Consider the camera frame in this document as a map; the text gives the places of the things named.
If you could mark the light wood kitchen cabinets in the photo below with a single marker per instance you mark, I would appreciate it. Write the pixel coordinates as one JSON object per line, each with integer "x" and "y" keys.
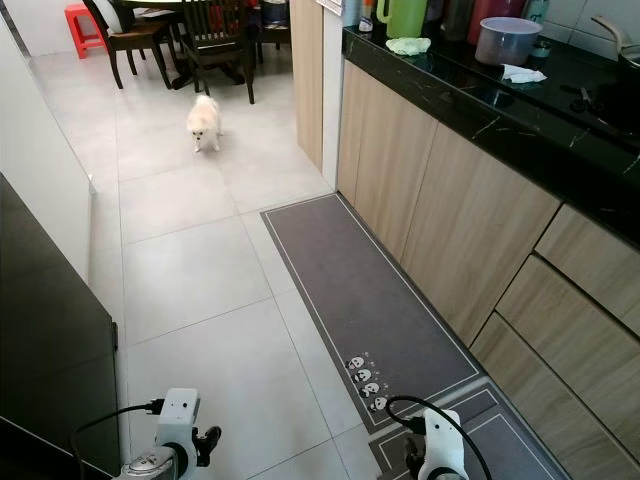
{"x": 470, "y": 220}

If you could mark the dark frying pan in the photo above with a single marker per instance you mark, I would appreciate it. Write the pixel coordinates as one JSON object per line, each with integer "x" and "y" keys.
{"x": 622, "y": 50}

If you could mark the dark dining table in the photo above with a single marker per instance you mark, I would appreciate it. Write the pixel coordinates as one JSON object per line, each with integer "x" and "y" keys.
{"x": 150, "y": 5}

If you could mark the grey panda print floor mat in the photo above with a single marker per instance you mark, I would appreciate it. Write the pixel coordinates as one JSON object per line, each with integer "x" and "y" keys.
{"x": 360, "y": 290}

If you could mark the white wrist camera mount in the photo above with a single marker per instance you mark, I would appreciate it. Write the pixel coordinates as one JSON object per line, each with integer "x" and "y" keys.
{"x": 178, "y": 415}
{"x": 442, "y": 445}

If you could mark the red plastic stool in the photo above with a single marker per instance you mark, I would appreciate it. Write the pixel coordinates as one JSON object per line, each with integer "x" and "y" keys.
{"x": 82, "y": 25}

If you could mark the white crumpled tissue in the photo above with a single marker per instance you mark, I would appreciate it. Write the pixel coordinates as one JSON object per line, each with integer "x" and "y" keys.
{"x": 523, "y": 74}

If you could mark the maroon bottle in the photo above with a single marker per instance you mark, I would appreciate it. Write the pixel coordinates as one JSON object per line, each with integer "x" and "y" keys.
{"x": 495, "y": 10}

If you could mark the grey bordered floor mat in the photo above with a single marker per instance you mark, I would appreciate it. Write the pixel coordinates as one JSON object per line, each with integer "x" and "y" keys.
{"x": 510, "y": 445}

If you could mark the green plastic pitcher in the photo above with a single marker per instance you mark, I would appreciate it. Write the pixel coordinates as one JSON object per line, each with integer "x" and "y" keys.
{"x": 403, "y": 15}

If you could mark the light wood side panel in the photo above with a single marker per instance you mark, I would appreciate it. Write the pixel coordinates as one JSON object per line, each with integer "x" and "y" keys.
{"x": 306, "y": 80}

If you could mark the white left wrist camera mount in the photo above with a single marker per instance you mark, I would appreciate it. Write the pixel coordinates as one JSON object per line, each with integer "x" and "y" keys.
{"x": 178, "y": 415}

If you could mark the tall black appliance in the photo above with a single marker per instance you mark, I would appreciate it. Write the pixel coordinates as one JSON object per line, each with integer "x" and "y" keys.
{"x": 50, "y": 340}

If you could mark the green crumpled cloth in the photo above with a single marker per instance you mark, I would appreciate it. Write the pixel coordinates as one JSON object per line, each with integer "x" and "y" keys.
{"x": 408, "y": 45}

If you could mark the grey lidded container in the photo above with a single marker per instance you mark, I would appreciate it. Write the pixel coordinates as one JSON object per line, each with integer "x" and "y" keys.
{"x": 508, "y": 42}

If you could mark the dark wooden dining chair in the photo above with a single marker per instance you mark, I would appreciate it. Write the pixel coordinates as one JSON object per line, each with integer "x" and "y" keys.
{"x": 130, "y": 35}
{"x": 218, "y": 35}

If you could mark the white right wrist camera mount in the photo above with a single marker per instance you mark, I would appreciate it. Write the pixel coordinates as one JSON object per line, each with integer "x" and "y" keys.
{"x": 442, "y": 445}

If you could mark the small white fluffy dog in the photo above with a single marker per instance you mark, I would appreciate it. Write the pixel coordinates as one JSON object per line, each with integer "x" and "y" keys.
{"x": 205, "y": 122}

